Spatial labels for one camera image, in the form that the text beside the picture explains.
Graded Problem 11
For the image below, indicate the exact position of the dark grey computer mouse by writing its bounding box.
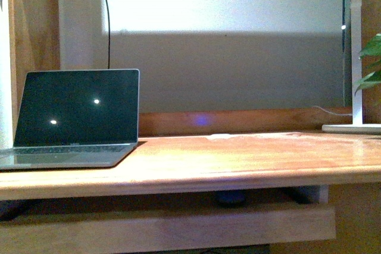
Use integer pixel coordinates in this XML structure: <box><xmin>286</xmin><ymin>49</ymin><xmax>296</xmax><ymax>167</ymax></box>
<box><xmin>216</xmin><ymin>190</ymin><xmax>246</xmax><ymax>208</ymax></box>

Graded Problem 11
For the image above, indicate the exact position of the wooden sliding keyboard tray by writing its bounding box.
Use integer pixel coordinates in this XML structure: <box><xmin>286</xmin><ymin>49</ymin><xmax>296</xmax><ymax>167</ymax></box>
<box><xmin>1</xmin><ymin>202</ymin><xmax>336</xmax><ymax>253</ymax></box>

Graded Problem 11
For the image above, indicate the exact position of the wooden desk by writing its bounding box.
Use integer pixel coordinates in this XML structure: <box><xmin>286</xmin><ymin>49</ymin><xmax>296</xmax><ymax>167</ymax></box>
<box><xmin>0</xmin><ymin>0</ymin><xmax>381</xmax><ymax>254</ymax></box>

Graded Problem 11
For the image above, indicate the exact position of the grey open laptop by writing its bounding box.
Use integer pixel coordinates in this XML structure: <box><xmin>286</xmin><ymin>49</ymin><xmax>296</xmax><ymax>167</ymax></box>
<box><xmin>1</xmin><ymin>69</ymin><xmax>140</xmax><ymax>171</ymax></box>

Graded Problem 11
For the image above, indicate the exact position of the white lamp cable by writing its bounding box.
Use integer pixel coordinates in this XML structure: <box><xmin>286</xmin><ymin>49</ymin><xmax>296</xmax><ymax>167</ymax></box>
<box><xmin>311</xmin><ymin>105</ymin><xmax>353</xmax><ymax>118</ymax></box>

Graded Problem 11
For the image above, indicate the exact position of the black hanging cable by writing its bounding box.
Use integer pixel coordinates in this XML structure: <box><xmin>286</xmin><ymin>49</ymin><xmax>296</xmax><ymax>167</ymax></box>
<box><xmin>101</xmin><ymin>0</ymin><xmax>111</xmax><ymax>70</ymax></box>

